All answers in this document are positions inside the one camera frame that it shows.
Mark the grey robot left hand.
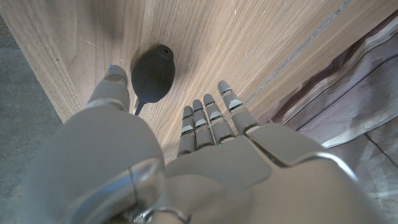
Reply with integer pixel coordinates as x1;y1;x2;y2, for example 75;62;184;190
20;64;388;224

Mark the black rubber air blower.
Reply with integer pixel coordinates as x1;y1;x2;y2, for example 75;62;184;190
130;44;176;116

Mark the printed living room backdrop cloth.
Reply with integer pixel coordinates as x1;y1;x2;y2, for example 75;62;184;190
257;12;398;224

